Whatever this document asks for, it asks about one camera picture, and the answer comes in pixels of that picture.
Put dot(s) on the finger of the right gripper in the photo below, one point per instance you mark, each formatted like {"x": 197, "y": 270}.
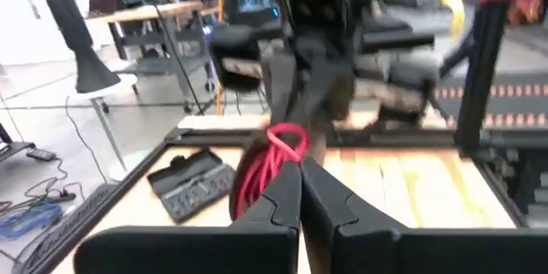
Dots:
{"x": 321, "y": 90}
{"x": 280, "y": 90}

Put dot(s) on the dark brown box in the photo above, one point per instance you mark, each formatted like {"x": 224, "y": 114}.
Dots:
{"x": 103, "y": 3}

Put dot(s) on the black cone-footed pole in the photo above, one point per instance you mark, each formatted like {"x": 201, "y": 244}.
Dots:
{"x": 85, "y": 64}

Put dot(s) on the black aluminium table frame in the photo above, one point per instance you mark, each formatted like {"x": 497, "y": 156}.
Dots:
{"x": 197, "y": 137}

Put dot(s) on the thin black diagonal pole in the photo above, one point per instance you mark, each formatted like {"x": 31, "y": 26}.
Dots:
{"x": 180, "y": 62}

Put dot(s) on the wooden work table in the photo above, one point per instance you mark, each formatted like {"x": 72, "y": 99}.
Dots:
{"x": 141, "y": 10}

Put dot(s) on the black power brick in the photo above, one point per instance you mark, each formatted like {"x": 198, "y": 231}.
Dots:
{"x": 40, "y": 155}

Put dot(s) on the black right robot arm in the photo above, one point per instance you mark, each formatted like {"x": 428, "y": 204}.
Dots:
{"x": 402, "y": 73}

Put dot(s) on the black slab-shaped device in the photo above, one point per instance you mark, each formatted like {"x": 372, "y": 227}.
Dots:
{"x": 184, "y": 171}

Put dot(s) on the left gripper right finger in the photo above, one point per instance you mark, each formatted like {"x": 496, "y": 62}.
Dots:
{"x": 364, "y": 248}

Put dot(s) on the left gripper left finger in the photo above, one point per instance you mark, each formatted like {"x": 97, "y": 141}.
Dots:
{"x": 257, "y": 248}

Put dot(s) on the black power strip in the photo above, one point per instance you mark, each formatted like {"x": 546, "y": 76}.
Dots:
{"x": 60, "y": 198}

